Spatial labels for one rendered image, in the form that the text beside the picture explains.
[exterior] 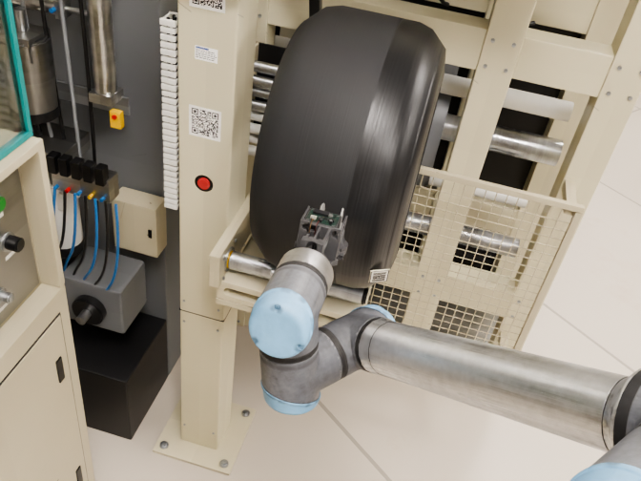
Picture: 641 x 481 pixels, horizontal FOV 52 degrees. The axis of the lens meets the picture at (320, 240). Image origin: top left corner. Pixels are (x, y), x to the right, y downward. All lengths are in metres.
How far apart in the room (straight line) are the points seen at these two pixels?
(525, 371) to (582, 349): 2.22
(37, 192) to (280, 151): 0.49
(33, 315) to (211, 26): 0.70
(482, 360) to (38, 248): 0.99
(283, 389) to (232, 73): 0.70
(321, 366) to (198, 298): 0.85
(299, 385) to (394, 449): 1.44
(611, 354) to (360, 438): 1.21
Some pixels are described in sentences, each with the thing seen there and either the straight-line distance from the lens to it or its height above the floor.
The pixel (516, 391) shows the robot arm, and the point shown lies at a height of 1.36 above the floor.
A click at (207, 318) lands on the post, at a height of 0.62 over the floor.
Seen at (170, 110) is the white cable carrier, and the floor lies 1.22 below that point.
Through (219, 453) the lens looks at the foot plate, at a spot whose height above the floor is 0.01.
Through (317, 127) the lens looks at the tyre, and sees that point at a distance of 1.23.
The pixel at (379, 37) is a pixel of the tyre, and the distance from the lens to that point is 1.34.
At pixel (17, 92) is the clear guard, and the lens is 1.32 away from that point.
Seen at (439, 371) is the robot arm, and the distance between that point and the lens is 0.92.
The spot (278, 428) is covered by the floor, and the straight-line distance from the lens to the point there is 2.41.
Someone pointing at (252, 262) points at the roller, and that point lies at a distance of 1.59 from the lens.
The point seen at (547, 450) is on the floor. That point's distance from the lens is 2.63.
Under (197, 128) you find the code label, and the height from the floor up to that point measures 1.20.
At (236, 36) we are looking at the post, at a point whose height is 1.43.
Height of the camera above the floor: 1.96
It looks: 38 degrees down
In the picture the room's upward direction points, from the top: 9 degrees clockwise
